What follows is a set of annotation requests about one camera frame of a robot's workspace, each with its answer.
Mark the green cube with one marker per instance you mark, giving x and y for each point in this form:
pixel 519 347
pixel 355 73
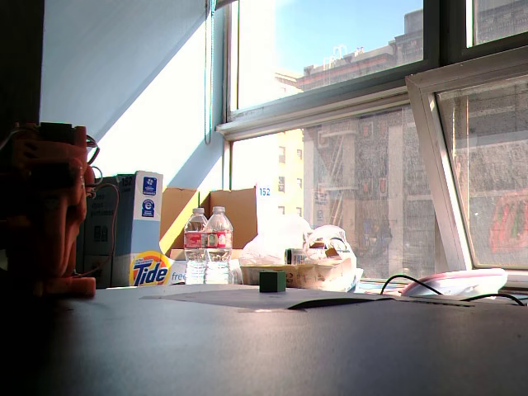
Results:
pixel 272 281

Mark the white loose window frame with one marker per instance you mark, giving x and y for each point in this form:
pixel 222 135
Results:
pixel 437 173

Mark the red robot arm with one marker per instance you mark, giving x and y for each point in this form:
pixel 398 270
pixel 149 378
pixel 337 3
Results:
pixel 37 214

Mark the numbered grid paper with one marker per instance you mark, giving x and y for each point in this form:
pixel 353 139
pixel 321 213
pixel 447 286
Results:
pixel 231 297

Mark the clear plastic water bottle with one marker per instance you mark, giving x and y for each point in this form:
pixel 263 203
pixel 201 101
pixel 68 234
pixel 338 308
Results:
pixel 194 247
pixel 218 247

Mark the pink pen case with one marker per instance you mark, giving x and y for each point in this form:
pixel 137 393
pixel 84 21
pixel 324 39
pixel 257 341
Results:
pixel 458 280

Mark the printed paper carton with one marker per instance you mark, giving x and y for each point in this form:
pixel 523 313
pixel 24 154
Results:
pixel 313 277

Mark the white plastic bag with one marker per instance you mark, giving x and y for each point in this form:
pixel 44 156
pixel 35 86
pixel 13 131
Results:
pixel 272 239

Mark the fixed window frame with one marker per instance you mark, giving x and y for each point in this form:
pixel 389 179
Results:
pixel 431 33

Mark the Tide cardboard box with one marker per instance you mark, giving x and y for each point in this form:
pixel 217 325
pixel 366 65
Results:
pixel 148 231

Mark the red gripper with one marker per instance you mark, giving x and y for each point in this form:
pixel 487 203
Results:
pixel 49 231

